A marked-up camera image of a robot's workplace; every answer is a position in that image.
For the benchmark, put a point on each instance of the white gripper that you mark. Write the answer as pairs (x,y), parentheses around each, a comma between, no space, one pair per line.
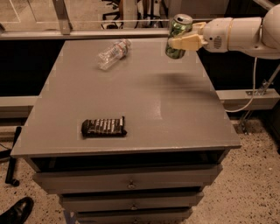
(215,35)

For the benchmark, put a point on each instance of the green soda can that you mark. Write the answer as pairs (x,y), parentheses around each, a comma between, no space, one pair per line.
(179,25)

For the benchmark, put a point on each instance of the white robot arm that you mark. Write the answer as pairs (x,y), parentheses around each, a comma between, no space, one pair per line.
(254,36)

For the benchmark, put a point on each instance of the black rxbar chocolate wrapper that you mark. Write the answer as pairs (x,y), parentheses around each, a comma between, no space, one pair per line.
(103,128)

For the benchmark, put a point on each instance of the black office chair base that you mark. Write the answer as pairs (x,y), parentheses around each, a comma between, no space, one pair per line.
(133,14)

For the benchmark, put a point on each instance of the clear plastic water bottle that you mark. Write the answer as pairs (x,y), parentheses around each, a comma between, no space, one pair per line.
(108,57)

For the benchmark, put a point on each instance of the grey drawer cabinet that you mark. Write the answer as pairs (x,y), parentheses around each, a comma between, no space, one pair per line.
(173,116)

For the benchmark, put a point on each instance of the bottom grey drawer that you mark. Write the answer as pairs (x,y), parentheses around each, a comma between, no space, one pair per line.
(134,217)

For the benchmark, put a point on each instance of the grey drawer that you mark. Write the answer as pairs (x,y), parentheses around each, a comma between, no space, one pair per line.
(134,217)
(132,202)
(118,180)

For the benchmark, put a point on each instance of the middle grey drawer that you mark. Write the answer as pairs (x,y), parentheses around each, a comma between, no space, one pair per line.
(132,202)

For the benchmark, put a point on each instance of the top grey drawer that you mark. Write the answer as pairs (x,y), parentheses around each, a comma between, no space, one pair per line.
(118,180)

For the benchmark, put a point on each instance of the black pole on floor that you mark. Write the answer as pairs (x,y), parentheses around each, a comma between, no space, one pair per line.
(12,164)

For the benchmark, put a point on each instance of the black leather shoe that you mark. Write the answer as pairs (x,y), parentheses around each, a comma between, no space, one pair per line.
(18,213)

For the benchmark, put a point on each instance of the metal railing frame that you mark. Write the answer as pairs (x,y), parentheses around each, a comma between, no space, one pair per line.
(82,19)

